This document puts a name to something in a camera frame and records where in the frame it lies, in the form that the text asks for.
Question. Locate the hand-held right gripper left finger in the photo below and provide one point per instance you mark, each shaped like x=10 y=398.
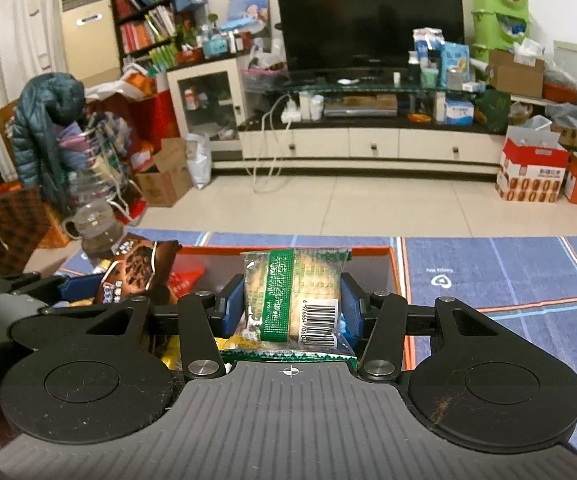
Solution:
x=233 y=310

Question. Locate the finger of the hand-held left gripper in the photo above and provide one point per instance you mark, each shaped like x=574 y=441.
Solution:
x=81 y=287

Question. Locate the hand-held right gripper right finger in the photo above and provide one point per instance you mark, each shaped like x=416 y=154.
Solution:
x=351 y=305

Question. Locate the orange cardboard box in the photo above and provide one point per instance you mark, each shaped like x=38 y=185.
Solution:
x=368 y=260

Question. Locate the dark brown cookie packet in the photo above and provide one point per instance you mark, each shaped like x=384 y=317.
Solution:
x=133 y=270

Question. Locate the green cracker packet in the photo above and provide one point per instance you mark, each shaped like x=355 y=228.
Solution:
x=293 y=295

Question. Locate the red snack packet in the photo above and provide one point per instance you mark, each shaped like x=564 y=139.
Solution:
x=186 y=285

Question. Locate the glass jar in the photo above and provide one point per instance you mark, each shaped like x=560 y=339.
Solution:
x=96 y=220

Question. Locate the open cardboard box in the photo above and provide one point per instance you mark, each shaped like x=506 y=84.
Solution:
x=166 y=180

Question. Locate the white plastic bag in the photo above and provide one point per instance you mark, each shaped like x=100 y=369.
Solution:
x=199 y=162

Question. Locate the teal puffer jacket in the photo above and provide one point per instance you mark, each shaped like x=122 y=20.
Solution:
x=43 y=130

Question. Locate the white television stand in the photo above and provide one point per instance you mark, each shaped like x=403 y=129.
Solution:
x=368 y=142

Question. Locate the white power strip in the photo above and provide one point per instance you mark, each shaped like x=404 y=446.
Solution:
x=291 y=112

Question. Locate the white glass door cabinet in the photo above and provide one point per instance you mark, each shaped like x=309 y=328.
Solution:
x=208 y=100

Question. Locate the red white carton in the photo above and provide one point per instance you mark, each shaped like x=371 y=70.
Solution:
x=531 y=170

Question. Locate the standing air conditioner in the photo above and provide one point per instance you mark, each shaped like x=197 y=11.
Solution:
x=91 y=35

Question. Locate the brown cardboard box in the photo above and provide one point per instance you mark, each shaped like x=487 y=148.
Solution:
x=516 y=75

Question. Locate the dark bookshelf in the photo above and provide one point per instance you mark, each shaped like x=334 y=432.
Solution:
x=143 y=10

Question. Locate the black television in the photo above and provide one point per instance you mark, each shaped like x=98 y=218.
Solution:
x=368 y=15

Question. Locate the green stacked storage bins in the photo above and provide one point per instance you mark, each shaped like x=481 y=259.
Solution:
x=501 y=15

